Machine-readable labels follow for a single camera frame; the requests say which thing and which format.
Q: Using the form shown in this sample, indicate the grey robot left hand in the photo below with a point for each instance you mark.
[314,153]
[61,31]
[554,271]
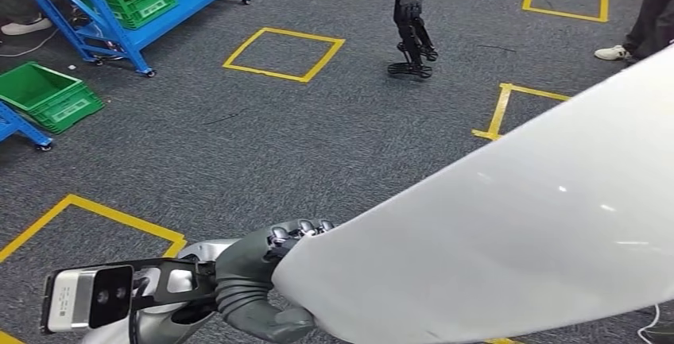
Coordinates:
[242,257]

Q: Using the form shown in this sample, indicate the white plastic body part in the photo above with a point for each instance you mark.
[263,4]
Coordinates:
[500,236]

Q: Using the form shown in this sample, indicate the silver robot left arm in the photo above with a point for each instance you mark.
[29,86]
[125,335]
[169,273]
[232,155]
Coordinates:
[158,326]

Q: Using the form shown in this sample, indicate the blue metal shelf rack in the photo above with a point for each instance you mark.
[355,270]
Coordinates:
[16,123]
[184,11]

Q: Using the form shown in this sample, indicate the green plastic crate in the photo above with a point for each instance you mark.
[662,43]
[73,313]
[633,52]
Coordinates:
[131,12]
[37,86]

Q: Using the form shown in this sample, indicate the black humanoid robot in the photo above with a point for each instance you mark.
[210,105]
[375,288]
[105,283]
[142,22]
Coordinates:
[408,15]

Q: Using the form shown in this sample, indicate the person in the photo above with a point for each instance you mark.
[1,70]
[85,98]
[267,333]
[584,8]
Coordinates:
[26,27]
[653,15]

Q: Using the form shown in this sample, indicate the black camera bracket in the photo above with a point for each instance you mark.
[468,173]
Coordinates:
[206,278]

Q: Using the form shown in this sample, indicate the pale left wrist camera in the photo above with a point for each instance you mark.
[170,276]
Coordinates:
[68,299]

